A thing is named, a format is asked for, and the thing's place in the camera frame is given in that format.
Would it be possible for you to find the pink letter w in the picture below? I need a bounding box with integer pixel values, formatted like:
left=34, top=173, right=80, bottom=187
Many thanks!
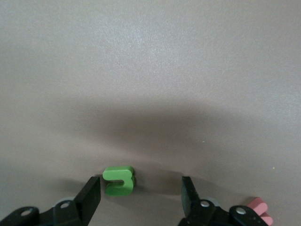
left=246, top=197, right=274, bottom=226

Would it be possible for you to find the brown table cover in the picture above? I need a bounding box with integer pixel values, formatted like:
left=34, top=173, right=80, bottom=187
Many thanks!
left=0, top=0, right=301, bottom=226

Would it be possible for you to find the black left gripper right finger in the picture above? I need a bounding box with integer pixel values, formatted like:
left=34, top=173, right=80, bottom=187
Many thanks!
left=178, top=176, right=270, bottom=226

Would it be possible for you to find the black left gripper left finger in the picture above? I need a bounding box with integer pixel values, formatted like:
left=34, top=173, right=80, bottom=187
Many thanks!
left=0, top=176, right=101, bottom=226

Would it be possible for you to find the green letter u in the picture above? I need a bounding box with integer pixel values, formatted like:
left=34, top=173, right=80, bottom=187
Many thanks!
left=102, top=166, right=136, bottom=197

